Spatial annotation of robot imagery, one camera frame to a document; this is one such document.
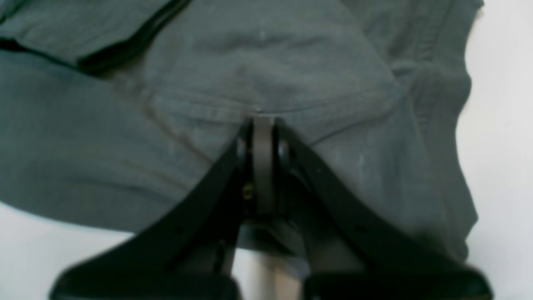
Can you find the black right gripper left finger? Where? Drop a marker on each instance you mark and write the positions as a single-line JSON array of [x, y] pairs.
[[187, 254]]

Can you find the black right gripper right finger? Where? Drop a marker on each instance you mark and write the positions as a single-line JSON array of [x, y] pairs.
[[354, 254]]

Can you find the dark grey T-shirt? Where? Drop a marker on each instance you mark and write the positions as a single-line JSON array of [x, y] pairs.
[[113, 110]]

